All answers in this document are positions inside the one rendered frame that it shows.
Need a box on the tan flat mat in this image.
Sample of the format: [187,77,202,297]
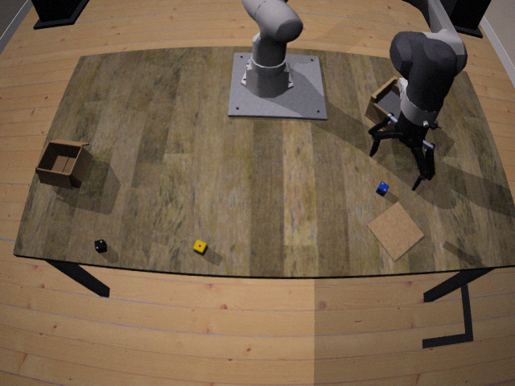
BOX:
[367,202,424,261]

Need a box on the open brown cardboard box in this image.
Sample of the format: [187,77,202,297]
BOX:
[35,139,93,189]

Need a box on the black die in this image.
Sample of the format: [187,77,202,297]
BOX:
[95,240,107,253]

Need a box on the yellow die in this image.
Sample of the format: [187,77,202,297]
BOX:
[193,240,208,256]

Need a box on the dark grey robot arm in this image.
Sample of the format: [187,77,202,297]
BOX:
[241,0,468,128]

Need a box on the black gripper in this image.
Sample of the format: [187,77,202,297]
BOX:
[368,111,435,191]

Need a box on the brown wooden open-top crate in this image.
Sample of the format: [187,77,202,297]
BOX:
[365,76,401,124]

